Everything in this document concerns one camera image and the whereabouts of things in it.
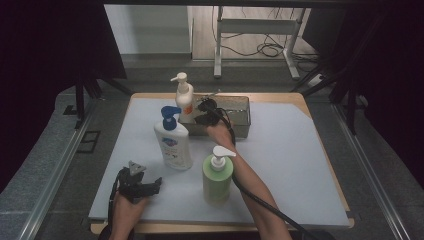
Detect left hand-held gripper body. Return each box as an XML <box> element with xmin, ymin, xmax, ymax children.
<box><xmin>116</xmin><ymin>160</ymin><xmax>152</xmax><ymax>204</ymax></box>

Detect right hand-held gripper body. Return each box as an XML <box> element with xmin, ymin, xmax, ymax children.
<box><xmin>199</xmin><ymin>88</ymin><xmax>231</xmax><ymax>128</ymax></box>

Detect cream white pump bottle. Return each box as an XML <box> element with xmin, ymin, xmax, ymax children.
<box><xmin>170</xmin><ymin>71</ymin><xmax>197</xmax><ymax>124</ymax></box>

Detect metal mesh basket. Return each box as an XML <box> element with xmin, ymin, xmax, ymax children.
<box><xmin>178</xmin><ymin>93</ymin><xmax>252</xmax><ymax>139</ymax></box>

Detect white pump bottle blue cap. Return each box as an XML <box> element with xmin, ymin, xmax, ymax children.
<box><xmin>153</xmin><ymin>105</ymin><xmax>194</xmax><ymax>172</ymax></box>

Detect green pump bottle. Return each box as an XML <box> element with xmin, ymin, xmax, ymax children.
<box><xmin>202</xmin><ymin>145</ymin><xmax>237</xmax><ymax>206</ymax></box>

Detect person's right hand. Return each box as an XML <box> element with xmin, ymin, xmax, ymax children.
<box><xmin>205</xmin><ymin>121</ymin><xmax>235</xmax><ymax>149</ymax></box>

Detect pale blue table mat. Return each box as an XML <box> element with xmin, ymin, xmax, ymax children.
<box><xmin>88</xmin><ymin>97</ymin><xmax>351</xmax><ymax>228</ymax></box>

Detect white panel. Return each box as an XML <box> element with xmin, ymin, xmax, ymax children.
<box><xmin>103</xmin><ymin>4</ymin><xmax>193</xmax><ymax>56</ymax></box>

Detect black tripod stand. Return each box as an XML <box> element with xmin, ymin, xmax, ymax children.
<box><xmin>73</xmin><ymin>74</ymin><xmax>134</xmax><ymax>130</ymax></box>
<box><xmin>289</xmin><ymin>63</ymin><xmax>361</xmax><ymax>136</ymax></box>

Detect white power strip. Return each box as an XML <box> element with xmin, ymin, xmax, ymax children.
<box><xmin>305</xmin><ymin>73</ymin><xmax>326</xmax><ymax>89</ymax></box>

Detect dark curtain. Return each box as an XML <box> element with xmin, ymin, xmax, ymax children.
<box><xmin>301</xmin><ymin>0</ymin><xmax>424</xmax><ymax>192</ymax></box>
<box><xmin>0</xmin><ymin>0</ymin><xmax>128</xmax><ymax>194</ymax></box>

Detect aluminium rail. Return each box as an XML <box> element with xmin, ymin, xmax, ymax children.
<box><xmin>18</xmin><ymin>99</ymin><xmax>98</xmax><ymax>240</ymax></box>
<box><xmin>330</xmin><ymin>103</ymin><xmax>412</xmax><ymax>240</ymax></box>

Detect black floor cables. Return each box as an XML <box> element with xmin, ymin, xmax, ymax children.
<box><xmin>213</xmin><ymin>6</ymin><xmax>321</xmax><ymax>73</ymax></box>

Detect right hand-held gripper cable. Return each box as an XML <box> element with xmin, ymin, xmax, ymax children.
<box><xmin>213</xmin><ymin>105</ymin><xmax>322</xmax><ymax>240</ymax></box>

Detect white metal desk frame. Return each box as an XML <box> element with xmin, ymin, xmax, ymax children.
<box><xmin>213</xmin><ymin>5</ymin><xmax>313</xmax><ymax>81</ymax></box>

